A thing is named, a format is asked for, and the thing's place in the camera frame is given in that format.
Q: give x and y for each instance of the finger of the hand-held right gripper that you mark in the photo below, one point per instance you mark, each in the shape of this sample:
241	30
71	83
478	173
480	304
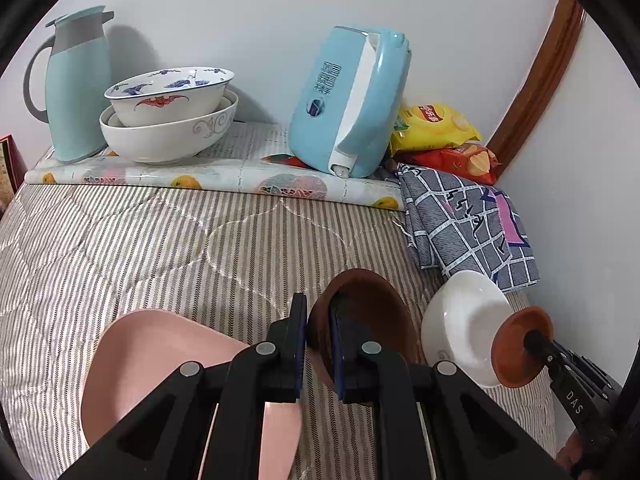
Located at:
585	367
539	342

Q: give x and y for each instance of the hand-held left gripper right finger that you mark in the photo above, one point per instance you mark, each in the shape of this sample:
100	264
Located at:
336	360

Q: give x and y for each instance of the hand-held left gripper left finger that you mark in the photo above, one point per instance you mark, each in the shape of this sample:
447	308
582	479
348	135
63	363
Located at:
290	355

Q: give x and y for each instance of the small brown bowl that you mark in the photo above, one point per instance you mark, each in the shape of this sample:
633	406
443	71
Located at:
510	355
375	305

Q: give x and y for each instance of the white bowl with blue swirls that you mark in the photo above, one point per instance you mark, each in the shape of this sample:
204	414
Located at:
460	320

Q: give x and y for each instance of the pink square plate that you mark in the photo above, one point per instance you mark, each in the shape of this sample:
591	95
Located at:
150	360

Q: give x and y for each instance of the grey checkered cloth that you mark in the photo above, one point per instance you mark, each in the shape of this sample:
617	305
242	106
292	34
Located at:
460	230

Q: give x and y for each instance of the grey striped quilted blanket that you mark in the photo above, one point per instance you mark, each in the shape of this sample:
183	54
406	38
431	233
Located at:
150	260

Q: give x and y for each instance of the red chip bag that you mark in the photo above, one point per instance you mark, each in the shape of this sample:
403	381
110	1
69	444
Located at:
460	162

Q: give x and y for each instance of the fruit print table cover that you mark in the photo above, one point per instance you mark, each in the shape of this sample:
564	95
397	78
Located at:
150	177

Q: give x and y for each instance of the light blue electric kettle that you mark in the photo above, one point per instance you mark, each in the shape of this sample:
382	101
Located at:
325	125

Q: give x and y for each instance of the yellow chip bag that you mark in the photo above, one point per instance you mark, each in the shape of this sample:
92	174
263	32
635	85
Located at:
435	127

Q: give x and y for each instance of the large white patterned bowl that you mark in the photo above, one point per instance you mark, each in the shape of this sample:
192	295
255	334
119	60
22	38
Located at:
165	142

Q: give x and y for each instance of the blue and red painted bowl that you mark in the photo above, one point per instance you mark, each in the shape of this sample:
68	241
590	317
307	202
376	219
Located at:
165	105

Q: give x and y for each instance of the light blue thermos jug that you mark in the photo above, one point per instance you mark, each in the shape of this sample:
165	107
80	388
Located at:
75	100

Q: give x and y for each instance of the patterned book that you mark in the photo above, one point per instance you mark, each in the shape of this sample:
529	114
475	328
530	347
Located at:
10	170

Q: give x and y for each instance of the brown wooden door frame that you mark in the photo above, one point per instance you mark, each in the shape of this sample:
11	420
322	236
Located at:
545	70

